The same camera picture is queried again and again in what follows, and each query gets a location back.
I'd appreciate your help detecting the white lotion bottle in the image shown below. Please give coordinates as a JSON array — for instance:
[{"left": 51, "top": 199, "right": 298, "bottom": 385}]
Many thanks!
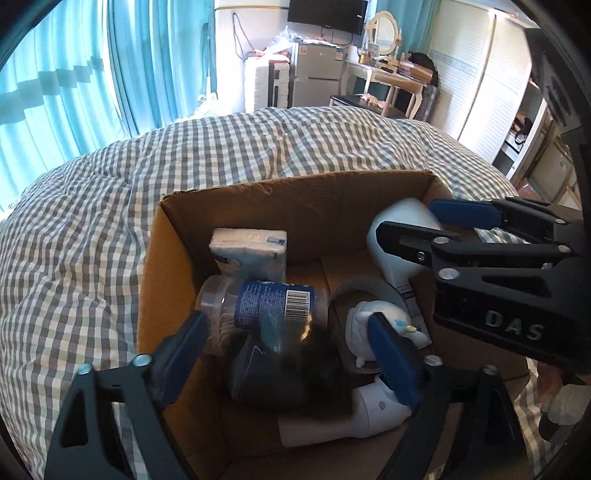
[{"left": 367, "top": 198, "right": 441, "bottom": 325}]

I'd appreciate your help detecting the white hair dryer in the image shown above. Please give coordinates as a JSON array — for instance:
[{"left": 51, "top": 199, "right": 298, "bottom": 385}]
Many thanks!
[{"left": 277, "top": 375, "right": 412, "bottom": 448}]

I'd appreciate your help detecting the brown cardboard box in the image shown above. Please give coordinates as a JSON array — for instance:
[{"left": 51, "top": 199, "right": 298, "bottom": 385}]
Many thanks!
[{"left": 136, "top": 169, "right": 532, "bottom": 480}]

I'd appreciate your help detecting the black glossy pouch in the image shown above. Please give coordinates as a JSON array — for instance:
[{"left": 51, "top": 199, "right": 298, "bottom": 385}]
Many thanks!
[{"left": 228, "top": 330, "right": 353, "bottom": 419}]

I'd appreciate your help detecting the blue white tissue pack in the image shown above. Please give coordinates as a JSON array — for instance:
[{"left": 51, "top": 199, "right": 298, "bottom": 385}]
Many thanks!
[{"left": 209, "top": 228, "right": 287, "bottom": 283}]

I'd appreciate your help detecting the clear plastic jar blue label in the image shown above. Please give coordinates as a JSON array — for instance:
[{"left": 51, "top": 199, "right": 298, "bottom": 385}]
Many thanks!
[{"left": 195, "top": 275, "right": 328, "bottom": 356}]

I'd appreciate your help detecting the white gloved hand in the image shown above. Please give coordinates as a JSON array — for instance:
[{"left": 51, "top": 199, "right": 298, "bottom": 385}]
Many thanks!
[{"left": 536, "top": 362, "right": 590, "bottom": 426}]

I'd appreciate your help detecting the white sliding wardrobe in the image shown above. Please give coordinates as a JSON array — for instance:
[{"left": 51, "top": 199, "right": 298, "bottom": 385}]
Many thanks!
[{"left": 428, "top": 1, "right": 532, "bottom": 163}]

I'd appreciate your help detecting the black cushioned chair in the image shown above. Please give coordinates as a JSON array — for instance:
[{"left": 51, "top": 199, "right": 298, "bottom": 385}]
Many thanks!
[{"left": 329, "top": 95, "right": 406, "bottom": 119}]

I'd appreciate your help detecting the white dressing table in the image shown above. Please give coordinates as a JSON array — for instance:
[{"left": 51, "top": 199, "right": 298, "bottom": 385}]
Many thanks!
[{"left": 339, "top": 61, "right": 426, "bottom": 119}]

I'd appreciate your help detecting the black backpack on table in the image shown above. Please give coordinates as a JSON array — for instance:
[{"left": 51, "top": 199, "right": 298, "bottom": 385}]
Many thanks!
[{"left": 408, "top": 52, "right": 439, "bottom": 87}]

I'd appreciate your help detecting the silver mini fridge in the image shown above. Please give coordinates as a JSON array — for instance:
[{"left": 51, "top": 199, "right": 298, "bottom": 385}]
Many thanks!
[{"left": 290, "top": 43, "right": 344, "bottom": 107}]

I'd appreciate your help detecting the teal curtain right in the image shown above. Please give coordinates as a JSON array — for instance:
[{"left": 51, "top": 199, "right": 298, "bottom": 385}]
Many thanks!
[{"left": 377, "top": 0, "right": 441, "bottom": 54}]

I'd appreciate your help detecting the teal curtain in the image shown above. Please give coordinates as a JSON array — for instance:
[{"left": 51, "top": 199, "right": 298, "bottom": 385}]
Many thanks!
[
  {"left": 377, "top": 0, "right": 441, "bottom": 54},
  {"left": 1, "top": 1, "right": 215, "bottom": 210}
]

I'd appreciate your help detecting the white oval vanity mirror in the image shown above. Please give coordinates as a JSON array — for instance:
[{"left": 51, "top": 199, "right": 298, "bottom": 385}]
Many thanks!
[{"left": 366, "top": 11, "right": 402, "bottom": 56}]

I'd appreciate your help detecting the checkered grey white duvet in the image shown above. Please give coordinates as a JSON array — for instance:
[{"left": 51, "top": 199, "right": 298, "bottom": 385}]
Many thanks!
[{"left": 0, "top": 105, "right": 555, "bottom": 480}]

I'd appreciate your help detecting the white suitcase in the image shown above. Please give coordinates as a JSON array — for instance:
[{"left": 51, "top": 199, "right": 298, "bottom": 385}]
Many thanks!
[{"left": 243, "top": 54, "right": 290, "bottom": 113}]

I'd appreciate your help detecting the teal curtain left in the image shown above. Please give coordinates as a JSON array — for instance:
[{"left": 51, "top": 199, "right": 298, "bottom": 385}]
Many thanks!
[{"left": 1, "top": 1, "right": 215, "bottom": 210}]

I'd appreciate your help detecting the black wall television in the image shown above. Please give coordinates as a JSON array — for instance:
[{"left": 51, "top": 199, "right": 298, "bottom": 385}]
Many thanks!
[{"left": 287, "top": 0, "right": 368, "bottom": 35}]

